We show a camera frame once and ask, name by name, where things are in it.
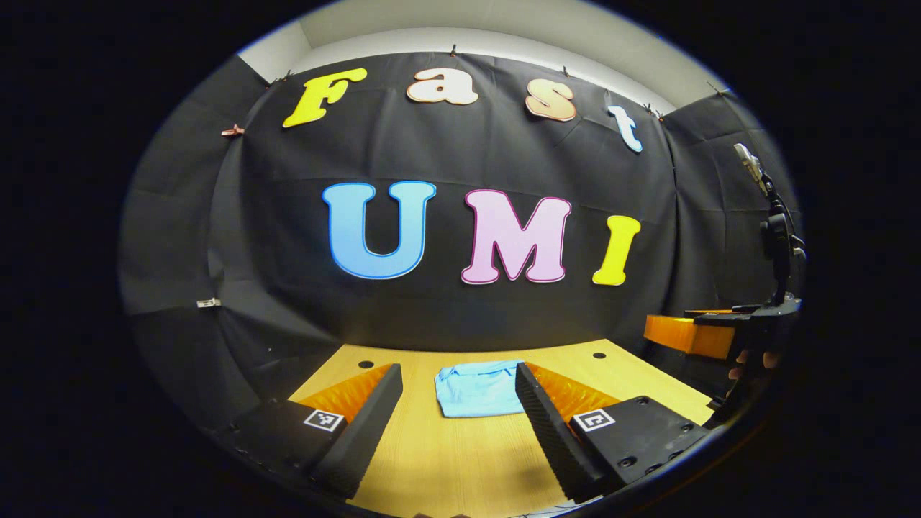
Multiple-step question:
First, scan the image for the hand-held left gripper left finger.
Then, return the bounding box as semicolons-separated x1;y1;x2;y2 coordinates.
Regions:
216;363;404;501

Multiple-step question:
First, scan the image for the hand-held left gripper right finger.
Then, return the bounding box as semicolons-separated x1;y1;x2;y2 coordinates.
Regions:
515;362;713;504

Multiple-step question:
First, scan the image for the light blue T-shirt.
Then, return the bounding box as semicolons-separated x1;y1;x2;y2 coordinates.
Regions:
434;360;526;419

